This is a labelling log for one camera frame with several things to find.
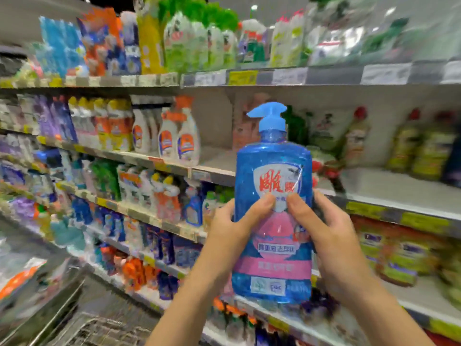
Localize row of green pump bottles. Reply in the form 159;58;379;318
160;0;240;73

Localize row of blue cleaner packs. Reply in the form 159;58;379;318
39;9;141;78

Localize person's right hand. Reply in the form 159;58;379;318
287;191;376;306

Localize cluster of green cleaner bottles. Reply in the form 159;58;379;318
92;161;122;201

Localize cluster of orange trigger sprayers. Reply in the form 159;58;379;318
121;257;161;291

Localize blue pump soap bottle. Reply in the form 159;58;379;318
232;101;315;305

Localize person's right forearm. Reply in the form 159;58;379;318
337;281;437;346

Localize white price tag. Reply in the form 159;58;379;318
439;61;461;84
360;63;413;86
272;67;309;86
194;70;228;87

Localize white red-capped cleaner bottle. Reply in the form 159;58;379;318
270;16;289;68
286;11;307;67

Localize person's left hand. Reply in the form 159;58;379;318
193;192;277;289

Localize dark blue-pump cleaner bottle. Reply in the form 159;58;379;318
443;126;461;188

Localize row of white green-capped bottles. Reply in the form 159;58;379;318
202;185;235;231

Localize large green white cleaner pouch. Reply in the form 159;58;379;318
306;0;383;65

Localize yellow-capped pink-label cleaner bottle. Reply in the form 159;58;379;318
162;176;183;224
150;173;168;221

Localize blue spray bottle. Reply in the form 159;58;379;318
183;185;205;228

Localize white blue-collar spray bottle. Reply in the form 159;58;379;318
132;104;163;156

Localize white orange-trigger spray bottle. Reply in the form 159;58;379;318
158;111;181;163
173;96;203;167

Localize row of yellow-capped cleaner bottles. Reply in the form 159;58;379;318
68;97;134;152

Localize pink cleaner bottle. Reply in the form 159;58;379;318
232;93;271;152

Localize row of purple cleaner bottles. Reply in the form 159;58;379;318
36;95;76;143

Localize cluster of teal cleaner bottles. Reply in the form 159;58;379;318
36;205;87;251

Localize yellow green cleaner bottle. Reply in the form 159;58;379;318
135;0;167;75

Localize grey shopping cart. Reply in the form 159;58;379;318
0;259;154;346

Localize yellow price tag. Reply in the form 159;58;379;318
228;70;259;87
400;211;452;235
346;201;384;220

